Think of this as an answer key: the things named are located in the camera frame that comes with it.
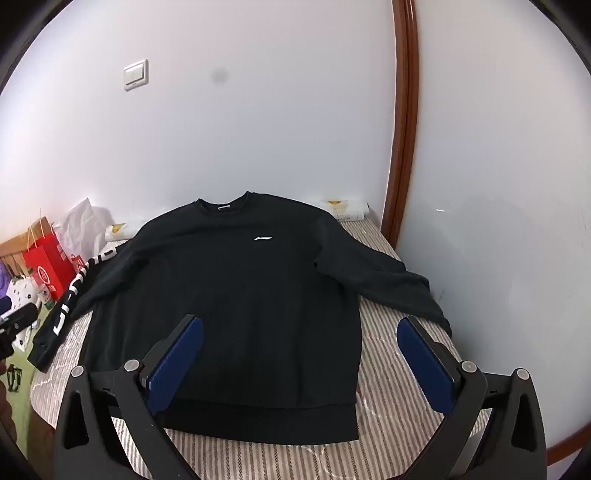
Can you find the white spotted pillow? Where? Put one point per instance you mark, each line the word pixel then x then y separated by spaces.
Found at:
pixel 22 291

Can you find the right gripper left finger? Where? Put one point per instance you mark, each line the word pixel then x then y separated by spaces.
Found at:
pixel 87 445

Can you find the brown wooden door frame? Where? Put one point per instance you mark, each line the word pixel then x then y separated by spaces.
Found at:
pixel 406 106

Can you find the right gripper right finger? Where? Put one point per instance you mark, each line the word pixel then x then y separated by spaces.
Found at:
pixel 492 425

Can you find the black sweatshirt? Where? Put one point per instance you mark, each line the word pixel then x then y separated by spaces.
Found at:
pixel 276 283

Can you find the striped quilted mattress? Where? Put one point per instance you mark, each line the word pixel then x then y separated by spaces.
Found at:
pixel 394 418

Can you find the wooden headboard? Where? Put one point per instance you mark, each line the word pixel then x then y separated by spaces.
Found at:
pixel 11 250

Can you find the green bed sheet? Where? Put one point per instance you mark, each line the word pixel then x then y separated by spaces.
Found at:
pixel 33 432

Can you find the white Miniso plastic bag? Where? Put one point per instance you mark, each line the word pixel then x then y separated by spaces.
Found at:
pixel 81 231

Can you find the purple cloth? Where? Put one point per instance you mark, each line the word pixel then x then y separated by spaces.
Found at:
pixel 5 280

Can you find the red paper shopping bag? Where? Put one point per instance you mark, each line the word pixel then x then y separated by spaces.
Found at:
pixel 50 265

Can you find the white wall switch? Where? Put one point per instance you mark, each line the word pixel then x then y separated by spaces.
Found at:
pixel 135 75

